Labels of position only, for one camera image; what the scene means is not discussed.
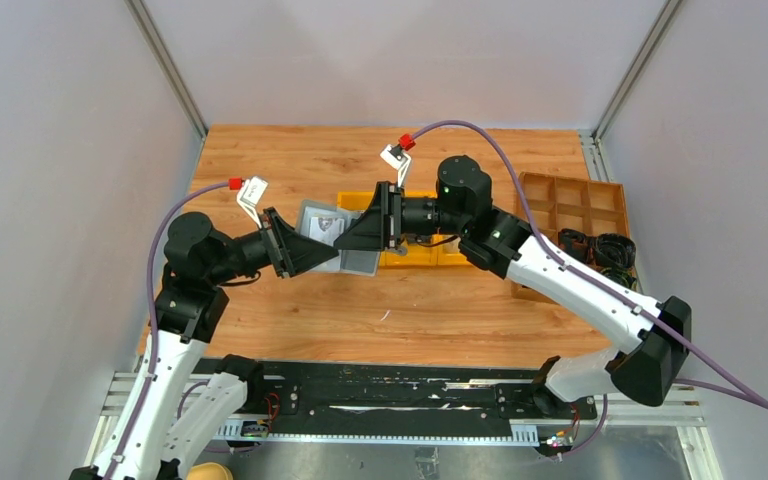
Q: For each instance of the wooden compartment tray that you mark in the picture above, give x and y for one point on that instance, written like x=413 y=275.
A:
x=588 y=206

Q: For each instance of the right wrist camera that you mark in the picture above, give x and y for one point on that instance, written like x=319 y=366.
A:
x=399 y=159

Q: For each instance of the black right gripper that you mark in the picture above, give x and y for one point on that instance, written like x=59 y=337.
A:
x=380 y=226

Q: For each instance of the yellow plastic bin row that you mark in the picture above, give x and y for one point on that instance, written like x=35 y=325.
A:
x=419 y=252

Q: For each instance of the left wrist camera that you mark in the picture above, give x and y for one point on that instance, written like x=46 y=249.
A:
x=249 y=195

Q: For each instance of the green patterned rolled tie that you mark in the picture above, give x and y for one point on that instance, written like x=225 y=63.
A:
x=622 y=277

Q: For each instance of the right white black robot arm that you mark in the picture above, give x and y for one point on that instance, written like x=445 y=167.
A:
x=643 y=359

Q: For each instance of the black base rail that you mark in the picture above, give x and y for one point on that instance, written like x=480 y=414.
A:
x=373 y=401

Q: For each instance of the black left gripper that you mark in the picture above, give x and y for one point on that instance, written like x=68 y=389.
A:
x=299 y=251

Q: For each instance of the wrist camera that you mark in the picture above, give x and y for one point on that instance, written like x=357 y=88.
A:
x=249 y=195
x=399 y=159

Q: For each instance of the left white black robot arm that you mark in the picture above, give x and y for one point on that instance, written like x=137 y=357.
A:
x=154 y=438

